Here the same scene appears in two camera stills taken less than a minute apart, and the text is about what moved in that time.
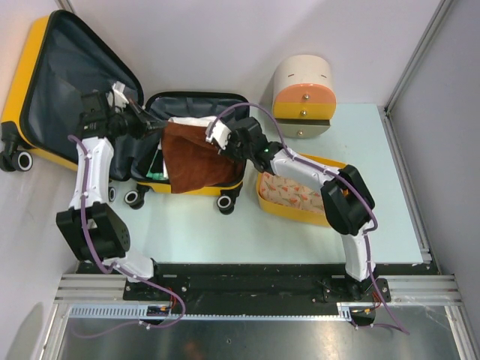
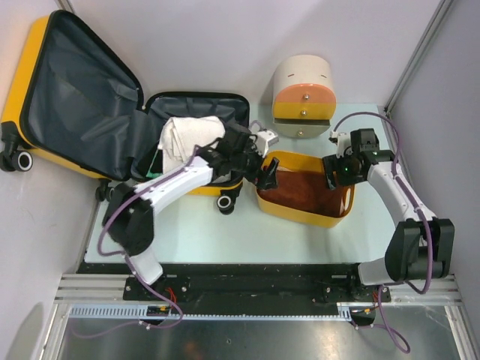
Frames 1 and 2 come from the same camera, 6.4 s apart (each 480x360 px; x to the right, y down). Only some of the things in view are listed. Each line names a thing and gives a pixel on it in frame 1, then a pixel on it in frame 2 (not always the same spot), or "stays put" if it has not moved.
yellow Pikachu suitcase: [66, 84] stays put
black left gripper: [141, 116] -> [266, 180]
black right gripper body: [235, 148] -> [345, 169]
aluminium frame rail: [404, 290] stays put
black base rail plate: [261, 289] stays put
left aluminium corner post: [67, 5] stays put
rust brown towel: [192, 163] -> [307, 191]
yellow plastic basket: [295, 213] stays put
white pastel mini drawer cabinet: [304, 96] stays put
